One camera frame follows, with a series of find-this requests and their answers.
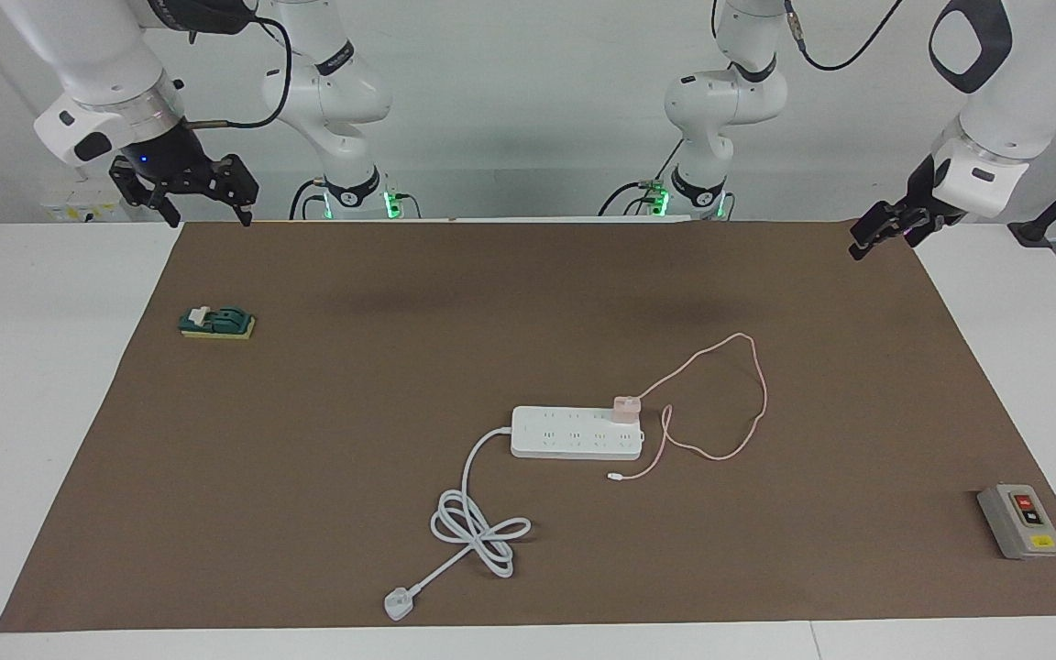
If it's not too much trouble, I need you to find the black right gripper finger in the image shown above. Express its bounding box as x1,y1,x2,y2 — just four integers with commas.
109,163,182,228
207,154,260,226

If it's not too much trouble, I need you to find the green knife switch yellow base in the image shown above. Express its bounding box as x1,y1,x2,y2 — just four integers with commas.
179,305,257,341

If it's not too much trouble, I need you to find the black left arm base cable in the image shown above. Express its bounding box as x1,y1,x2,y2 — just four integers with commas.
598,137,685,217

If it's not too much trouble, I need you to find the white box with yellow label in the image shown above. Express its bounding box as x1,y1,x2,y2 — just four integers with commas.
42,192,126,223

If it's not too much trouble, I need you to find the grey on-off switch box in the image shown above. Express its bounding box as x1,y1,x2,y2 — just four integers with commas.
977,483,1056,560

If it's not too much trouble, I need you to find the black right arm base cable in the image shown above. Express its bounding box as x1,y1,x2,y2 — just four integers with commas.
289,177,327,221

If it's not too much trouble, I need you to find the pink charging cable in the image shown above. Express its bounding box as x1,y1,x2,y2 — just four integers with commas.
608,333,769,481

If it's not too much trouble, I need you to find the brown table mat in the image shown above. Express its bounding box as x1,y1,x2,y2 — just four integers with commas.
0,220,1056,633

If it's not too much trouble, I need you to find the black arm base cable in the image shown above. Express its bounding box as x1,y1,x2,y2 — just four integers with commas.
598,137,685,217
289,177,327,221

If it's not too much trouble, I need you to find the white power cord with plug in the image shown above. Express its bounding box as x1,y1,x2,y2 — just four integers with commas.
383,425,533,622

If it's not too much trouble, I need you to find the white power strip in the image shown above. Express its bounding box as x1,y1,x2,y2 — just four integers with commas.
511,406,645,461

